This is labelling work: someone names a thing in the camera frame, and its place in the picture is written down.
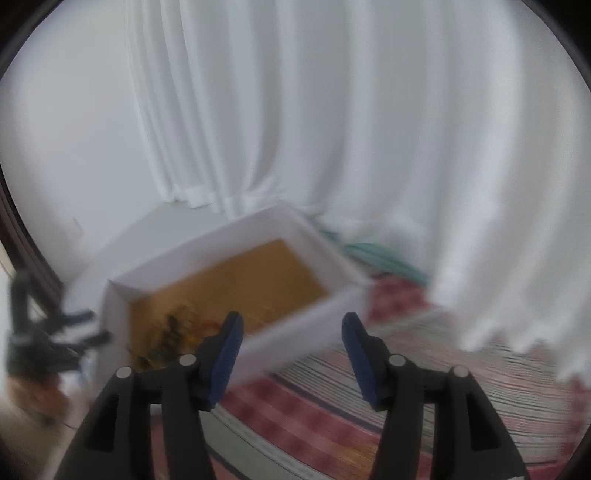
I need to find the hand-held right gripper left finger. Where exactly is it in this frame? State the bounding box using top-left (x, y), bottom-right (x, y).
top-left (54, 311), bottom-right (245, 480)

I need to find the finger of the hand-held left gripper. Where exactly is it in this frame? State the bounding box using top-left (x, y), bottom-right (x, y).
top-left (54, 330), bottom-right (112, 360)
top-left (46, 311), bottom-right (96, 329)

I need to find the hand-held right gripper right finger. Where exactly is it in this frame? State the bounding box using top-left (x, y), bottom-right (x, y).
top-left (342, 312), bottom-right (528, 480)

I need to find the black bead bracelet with tassel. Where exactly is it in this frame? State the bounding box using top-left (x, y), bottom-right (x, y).
top-left (152, 308), bottom-right (188, 354)

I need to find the white cardboard box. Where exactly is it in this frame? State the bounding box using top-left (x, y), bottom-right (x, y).
top-left (62, 200), bottom-right (376, 385)

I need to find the patchwork plaid blanket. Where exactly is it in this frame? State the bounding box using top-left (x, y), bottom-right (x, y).
top-left (152, 272), bottom-right (583, 480)

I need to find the white curtain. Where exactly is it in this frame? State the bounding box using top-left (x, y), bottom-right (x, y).
top-left (124, 0), bottom-right (591, 385)

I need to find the dark wooden frame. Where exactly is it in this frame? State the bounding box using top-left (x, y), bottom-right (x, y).
top-left (0, 173), bottom-right (63, 305)

